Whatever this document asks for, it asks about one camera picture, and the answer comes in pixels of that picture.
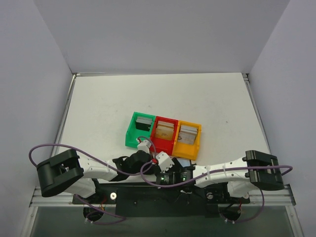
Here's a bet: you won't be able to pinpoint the black card holder wallet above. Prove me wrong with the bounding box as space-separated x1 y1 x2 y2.
176 158 191 167

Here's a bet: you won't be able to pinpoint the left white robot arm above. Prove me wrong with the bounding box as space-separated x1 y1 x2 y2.
37 149 152 203

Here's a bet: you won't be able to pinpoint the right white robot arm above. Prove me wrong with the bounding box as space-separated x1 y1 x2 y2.
156 150 284 202

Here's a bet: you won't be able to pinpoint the dark cards in green bin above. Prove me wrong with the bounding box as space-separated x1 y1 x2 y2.
135 117 153 131

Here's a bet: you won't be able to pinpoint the tan cards in red bin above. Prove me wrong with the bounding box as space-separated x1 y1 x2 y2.
155 120 174 141

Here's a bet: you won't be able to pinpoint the yellow plastic bin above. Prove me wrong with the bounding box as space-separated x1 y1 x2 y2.
172 120 202 160

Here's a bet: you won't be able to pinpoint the green plastic bin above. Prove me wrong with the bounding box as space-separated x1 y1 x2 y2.
125 112 156 148

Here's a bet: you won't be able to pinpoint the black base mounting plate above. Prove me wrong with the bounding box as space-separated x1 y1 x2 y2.
73 184 250 220

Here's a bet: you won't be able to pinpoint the red plastic bin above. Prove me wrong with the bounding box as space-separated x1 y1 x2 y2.
150 116 179 155

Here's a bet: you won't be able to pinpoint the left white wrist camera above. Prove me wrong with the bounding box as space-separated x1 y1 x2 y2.
137 140 152 154

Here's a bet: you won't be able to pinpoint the aluminium frame rail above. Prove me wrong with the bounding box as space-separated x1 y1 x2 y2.
30 185 296 207

